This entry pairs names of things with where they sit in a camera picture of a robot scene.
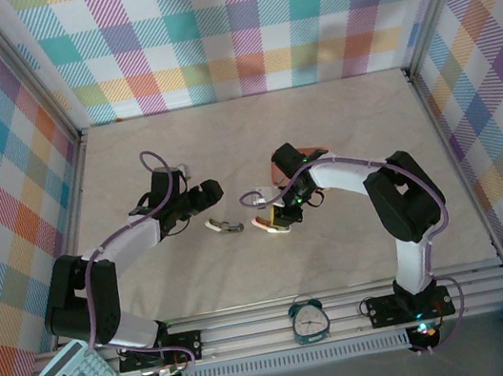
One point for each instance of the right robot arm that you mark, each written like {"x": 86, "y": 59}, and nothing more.
{"x": 341, "y": 178}

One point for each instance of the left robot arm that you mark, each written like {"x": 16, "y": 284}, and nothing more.
{"x": 134, "y": 239}

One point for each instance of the pink plastic tray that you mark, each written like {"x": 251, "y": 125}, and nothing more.
{"x": 277, "y": 175}

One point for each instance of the pink white stapler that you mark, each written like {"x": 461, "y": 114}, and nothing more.
{"x": 262, "y": 224}

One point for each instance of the teal alarm clock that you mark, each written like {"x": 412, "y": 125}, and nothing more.
{"x": 309, "y": 323}

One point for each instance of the aluminium side rail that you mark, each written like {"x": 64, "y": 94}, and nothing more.
{"x": 457, "y": 163}
{"x": 75, "y": 203}

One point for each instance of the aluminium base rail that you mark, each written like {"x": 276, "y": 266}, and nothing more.
{"x": 237, "y": 335}

